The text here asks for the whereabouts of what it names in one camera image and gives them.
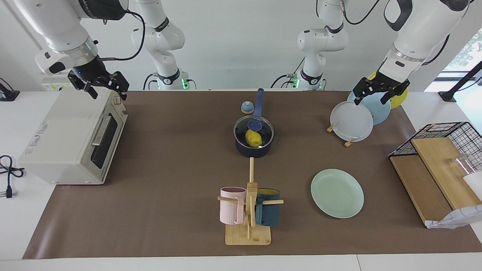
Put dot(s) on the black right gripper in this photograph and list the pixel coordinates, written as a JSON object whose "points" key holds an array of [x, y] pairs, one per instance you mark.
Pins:
{"points": [[92, 71]]}

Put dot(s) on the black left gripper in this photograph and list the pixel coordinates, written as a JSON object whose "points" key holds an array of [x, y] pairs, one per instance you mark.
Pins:
{"points": [[388, 81]]}

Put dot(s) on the glass lid with blue knob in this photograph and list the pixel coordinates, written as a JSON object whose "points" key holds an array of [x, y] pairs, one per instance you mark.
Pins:
{"points": [[255, 125]]}

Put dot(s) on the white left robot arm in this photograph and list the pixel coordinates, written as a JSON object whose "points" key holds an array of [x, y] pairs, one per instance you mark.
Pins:
{"points": [[421, 30]]}

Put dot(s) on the light blue plate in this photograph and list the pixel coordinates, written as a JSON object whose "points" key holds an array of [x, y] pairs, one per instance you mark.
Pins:
{"points": [[380, 111]]}

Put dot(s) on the yellow plate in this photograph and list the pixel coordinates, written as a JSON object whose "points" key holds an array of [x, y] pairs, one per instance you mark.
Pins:
{"points": [[401, 101]]}

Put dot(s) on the grey plate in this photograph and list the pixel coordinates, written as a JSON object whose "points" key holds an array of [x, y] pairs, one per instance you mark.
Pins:
{"points": [[352, 122]]}

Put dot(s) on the wooden plate rack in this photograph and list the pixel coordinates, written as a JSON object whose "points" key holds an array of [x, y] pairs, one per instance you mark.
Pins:
{"points": [[349, 143]]}

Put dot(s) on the light green plate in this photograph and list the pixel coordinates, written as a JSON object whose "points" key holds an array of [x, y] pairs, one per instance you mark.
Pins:
{"points": [[337, 194]]}

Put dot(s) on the white box with yellow label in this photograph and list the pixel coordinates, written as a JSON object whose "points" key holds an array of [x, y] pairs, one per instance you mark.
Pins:
{"points": [[52, 86]]}

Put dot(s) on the beige toaster oven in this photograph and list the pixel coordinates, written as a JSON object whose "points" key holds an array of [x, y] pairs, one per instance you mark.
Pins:
{"points": [[64, 139]]}

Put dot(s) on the black clamp stand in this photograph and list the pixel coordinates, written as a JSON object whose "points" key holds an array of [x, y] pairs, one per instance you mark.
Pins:
{"points": [[461, 81]]}

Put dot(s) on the clear drinking glass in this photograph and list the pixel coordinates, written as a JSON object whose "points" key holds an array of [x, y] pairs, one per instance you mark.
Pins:
{"points": [[461, 163]]}

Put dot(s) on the small blue wooden knob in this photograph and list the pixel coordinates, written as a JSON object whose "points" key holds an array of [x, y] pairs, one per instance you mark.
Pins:
{"points": [[247, 108]]}

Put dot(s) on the white cup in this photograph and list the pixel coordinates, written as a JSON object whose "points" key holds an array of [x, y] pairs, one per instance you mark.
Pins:
{"points": [[474, 184]]}

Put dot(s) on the dark blue saucepan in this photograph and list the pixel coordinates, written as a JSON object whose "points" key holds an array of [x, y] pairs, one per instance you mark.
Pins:
{"points": [[254, 152]]}

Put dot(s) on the white checked cloth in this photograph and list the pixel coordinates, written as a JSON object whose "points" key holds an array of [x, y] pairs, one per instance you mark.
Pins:
{"points": [[457, 218]]}

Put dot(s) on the brown table mat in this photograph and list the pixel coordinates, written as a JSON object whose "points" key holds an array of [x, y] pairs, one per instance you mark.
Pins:
{"points": [[180, 210]]}

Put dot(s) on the dark teal mug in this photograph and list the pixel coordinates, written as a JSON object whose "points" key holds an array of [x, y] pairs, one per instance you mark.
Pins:
{"points": [[268, 212]]}

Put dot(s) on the pink ribbed mug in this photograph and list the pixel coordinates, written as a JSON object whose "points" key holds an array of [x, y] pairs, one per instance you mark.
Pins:
{"points": [[230, 209]]}

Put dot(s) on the wooden mug tree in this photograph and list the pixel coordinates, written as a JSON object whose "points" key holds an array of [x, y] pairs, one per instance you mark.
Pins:
{"points": [[241, 235]]}

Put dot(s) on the black desk mount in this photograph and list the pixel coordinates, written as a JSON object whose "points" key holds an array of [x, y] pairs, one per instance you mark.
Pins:
{"points": [[7, 95]]}

